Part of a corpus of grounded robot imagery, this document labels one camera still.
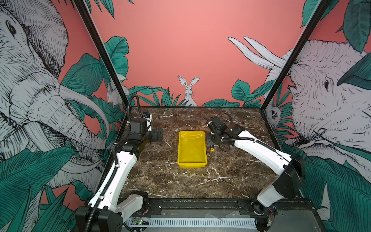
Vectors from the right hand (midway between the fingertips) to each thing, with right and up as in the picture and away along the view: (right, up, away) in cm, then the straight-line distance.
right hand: (207, 138), depth 80 cm
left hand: (-30, +6, -3) cm, 31 cm away
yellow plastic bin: (-9, -9, +13) cm, 18 cm away
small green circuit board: (-36, -40, -11) cm, 54 cm away
